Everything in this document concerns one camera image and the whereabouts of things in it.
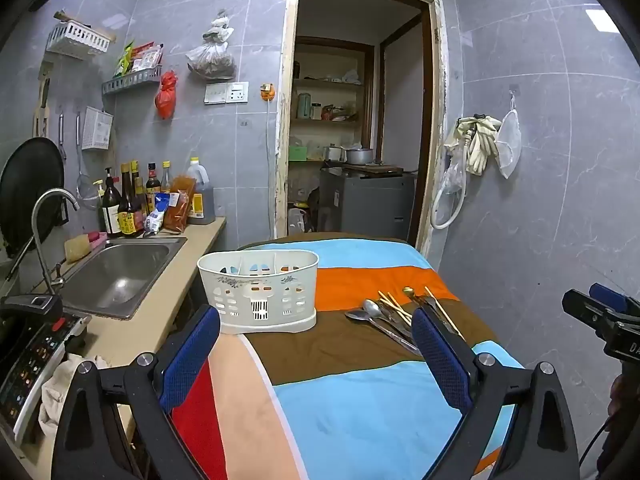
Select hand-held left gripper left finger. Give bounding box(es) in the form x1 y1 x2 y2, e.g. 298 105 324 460
50 304 222 480

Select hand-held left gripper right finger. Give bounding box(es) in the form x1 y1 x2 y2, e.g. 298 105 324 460
412 306 581 480

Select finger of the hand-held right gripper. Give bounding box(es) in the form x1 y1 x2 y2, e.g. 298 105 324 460
590 282 640 313
562 288 621 333

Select wooden chopstick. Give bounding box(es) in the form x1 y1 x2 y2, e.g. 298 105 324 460
424 286 465 337
379 299 413 327
377 290 414 319

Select white plastic utensil basket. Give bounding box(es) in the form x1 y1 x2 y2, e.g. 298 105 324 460
197 249 320 335

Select gold spoon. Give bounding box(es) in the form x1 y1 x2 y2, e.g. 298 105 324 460
403 286 441 316

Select steel spoon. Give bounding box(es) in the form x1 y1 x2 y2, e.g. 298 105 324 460
345 310 423 356
362 299 416 338

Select striped colourful blanket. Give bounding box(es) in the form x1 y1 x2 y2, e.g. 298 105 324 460
170 232 526 480

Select steel sink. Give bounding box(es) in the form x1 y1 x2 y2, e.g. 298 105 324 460
57 237 188 321

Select white rag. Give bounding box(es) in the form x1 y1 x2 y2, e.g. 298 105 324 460
39 352 108 438

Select blue white packet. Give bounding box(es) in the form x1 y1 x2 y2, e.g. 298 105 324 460
144 192 172 234

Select orange snack packet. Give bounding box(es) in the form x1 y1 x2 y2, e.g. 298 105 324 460
162 175 197 234

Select yellow sponge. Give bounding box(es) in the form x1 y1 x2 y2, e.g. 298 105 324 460
65 237 94 264

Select large oil jug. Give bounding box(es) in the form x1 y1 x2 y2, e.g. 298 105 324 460
186 156 216 225

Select black cooker with buttons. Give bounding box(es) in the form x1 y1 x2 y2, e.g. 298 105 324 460
0 295 91 441

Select grey cabinet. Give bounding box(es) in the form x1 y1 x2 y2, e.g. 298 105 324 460
318 167 416 241

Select pale rubber gloves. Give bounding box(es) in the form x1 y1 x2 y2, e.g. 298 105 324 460
457 115 502 176

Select steel faucet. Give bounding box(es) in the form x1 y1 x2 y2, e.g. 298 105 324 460
31 188 81 291

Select black round pan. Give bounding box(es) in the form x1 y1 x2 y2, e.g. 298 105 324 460
0 137 66 261

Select red plastic bag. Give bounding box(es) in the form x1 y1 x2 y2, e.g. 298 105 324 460
155 70 179 120

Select clear bag of dried goods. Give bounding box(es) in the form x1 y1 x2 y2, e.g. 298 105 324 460
186 10 237 81

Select wooden shelf unit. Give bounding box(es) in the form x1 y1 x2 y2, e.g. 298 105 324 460
289 35 377 167

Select black cable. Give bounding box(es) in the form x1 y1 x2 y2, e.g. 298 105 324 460
579 410 617 480

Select white hose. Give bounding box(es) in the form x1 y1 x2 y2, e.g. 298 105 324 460
431 142 469 231

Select hanging wire strainer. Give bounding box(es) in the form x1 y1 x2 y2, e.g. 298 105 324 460
75 112 102 210

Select small white wall basket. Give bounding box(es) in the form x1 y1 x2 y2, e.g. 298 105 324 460
81 106 115 151

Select wall socket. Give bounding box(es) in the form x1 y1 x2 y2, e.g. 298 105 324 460
204 81 249 104

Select grey wall shelf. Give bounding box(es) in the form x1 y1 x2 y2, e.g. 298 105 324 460
101 65 163 96

